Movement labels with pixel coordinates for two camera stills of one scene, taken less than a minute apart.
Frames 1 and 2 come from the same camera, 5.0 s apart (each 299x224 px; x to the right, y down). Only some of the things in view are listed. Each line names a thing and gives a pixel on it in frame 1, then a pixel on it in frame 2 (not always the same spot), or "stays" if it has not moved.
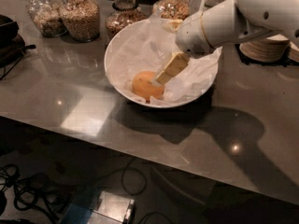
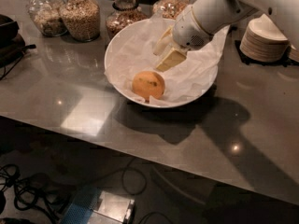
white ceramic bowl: (146, 45) stays
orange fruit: (145, 85) stays
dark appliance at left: (12, 44) stays
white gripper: (191, 37) to (186, 32)
